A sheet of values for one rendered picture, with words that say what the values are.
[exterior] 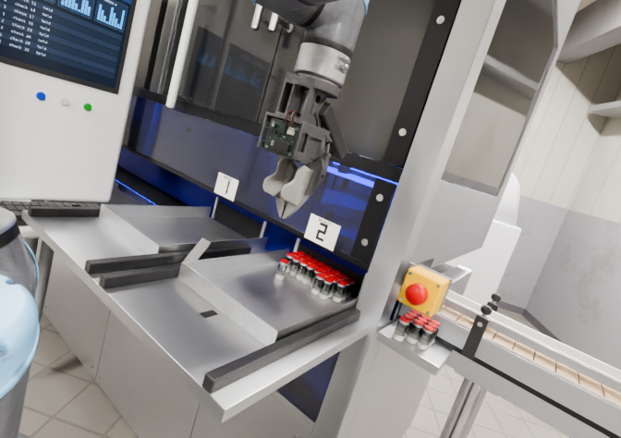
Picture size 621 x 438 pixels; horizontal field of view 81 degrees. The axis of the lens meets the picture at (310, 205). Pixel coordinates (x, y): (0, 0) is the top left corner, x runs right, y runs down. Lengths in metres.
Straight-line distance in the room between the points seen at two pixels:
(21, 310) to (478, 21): 0.77
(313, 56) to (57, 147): 0.96
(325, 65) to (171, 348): 0.45
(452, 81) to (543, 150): 3.99
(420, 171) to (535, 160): 3.98
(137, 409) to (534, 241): 4.22
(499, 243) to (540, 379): 2.86
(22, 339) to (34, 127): 0.99
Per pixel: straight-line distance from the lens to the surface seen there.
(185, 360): 0.57
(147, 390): 1.46
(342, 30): 0.55
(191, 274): 0.74
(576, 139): 4.88
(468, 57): 0.77
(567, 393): 0.87
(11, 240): 0.48
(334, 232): 0.82
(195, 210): 1.18
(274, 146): 0.52
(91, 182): 1.40
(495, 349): 0.86
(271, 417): 1.06
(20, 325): 0.37
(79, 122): 1.34
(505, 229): 3.66
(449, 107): 0.75
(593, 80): 4.99
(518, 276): 4.87
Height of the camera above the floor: 1.21
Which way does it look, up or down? 10 degrees down
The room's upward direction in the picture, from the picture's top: 17 degrees clockwise
